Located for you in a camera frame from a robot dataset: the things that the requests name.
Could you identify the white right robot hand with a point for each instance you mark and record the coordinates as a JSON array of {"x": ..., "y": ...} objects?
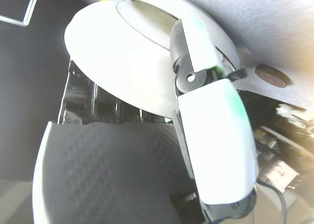
[{"x": 110, "y": 172}]

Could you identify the brown round disc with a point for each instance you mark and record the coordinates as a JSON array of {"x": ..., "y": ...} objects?
[{"x": 272, "y": 75}]

